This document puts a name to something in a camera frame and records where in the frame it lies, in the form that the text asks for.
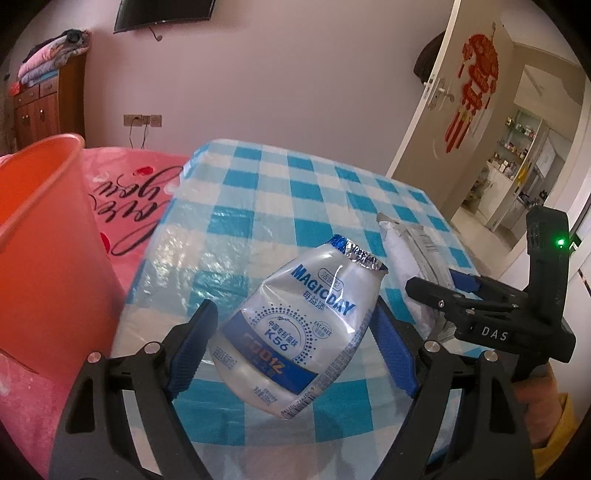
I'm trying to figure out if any red paper door decoration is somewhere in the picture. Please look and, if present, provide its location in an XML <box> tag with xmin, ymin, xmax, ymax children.
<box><xmin>445</xmin><ymin>32</ymin><xmax>499</xmax><ymax>153</ymax></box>

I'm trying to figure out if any white printed silver wrapper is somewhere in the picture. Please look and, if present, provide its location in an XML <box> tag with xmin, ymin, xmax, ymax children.
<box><xmin>376</xmin><ymin>212</ymin><xmax>455</xmax><ymax>344</ymax></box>

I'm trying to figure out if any pink printed blanket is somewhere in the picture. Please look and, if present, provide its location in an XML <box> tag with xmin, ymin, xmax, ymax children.
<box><xmin>0</xmin><ymin>148</ymin><xmax>190</xmax><ymax>476</ymax></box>

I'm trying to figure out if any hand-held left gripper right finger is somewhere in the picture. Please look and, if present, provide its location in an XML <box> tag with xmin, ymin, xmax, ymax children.
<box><xmin>369</xmin><ymin>298</ymin><xmax>536</xmax><ymax>480</ymax></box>

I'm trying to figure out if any person's right hand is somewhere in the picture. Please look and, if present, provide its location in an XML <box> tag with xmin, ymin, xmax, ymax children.
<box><xmin>512</xmin><ymin>360</ymin><xmax>568</xmax><ymax>448</ymax></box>

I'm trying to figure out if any white door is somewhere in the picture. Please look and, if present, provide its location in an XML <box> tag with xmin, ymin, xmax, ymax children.
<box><xmin>387</xmin><ymin>0</ymin><xmax>515</xmax><ymax>222</ymax></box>

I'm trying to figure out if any black wall television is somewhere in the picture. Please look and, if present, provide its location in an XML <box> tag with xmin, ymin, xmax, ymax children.
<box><xmin>113</xmin><ymin>0</ymin><xmax>218</xmax><ymax>34</ymax></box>

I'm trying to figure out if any dark hanging bag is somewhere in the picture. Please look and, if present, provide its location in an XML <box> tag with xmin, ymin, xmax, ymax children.
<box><xmin>413</xmin><ymin>30</ymin><xmax>446</xmax><ymax>86</ymax></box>

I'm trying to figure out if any wooden cabinet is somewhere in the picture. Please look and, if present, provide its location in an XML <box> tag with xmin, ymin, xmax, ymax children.
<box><xmin>11</xmin><ymin>58</ymin><xmax>88</xmax><ymax>153</ymax></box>

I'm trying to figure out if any orange plastic bucket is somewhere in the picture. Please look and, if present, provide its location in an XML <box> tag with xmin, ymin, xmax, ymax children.
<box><xmin>0</xmin><ymin>134</ymin><xmax>127</xmax><ymax>374</ymax></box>

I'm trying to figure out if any kitchen shelving unit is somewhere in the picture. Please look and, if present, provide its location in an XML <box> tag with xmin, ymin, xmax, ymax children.
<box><xmin>466</xmin><ymin>108</ymin><xmax>568</xmax><ymax>232</ymax></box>

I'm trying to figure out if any stack of folded clothes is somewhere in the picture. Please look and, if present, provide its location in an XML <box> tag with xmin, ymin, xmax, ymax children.
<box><xmin>17</xmin><ymin>28</ymin><xmax>90</xmax><ymax>86</ymax></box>

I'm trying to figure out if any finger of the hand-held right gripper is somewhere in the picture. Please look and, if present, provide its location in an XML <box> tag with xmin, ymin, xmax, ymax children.
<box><xmin>405</xmin><ymin>277</ymin><xmax>469</xmax><ymax>326</ymax></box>
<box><xmin>450</xmin><ymin>271</ymin><xmax>529</xmax><ymax>308</ymax></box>

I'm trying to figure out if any person's right forearm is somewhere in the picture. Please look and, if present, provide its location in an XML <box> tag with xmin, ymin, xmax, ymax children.
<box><xmin>533</xmin><ymin>392</ymin><xmax>581</xmax><ymax>476</ymax></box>

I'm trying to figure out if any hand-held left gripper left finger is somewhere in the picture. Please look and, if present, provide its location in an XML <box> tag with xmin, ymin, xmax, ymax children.
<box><xmin>48</xmin><ymin>299</ymin><xmax>219</xmax><ymax>480</ymax></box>

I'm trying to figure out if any silver door handle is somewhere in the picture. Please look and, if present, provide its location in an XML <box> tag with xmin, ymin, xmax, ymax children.
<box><xmin>427</xmin><ymin>76</ymin><xmax>455</xmax><ymax>110</ymax></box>

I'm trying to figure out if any blue checkered tablecloth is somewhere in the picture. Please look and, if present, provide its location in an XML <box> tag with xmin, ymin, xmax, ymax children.
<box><xmin>111</xmin><ymin>138</ymin><xmax>476</xmax><ymax>462</ymax></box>

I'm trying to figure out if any crushed white plastic bottle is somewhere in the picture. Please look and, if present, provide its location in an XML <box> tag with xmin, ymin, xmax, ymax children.
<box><xmin>208</xmin><ymin>234</ymin><xmax>387</xmax><ymax>421</ymax></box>

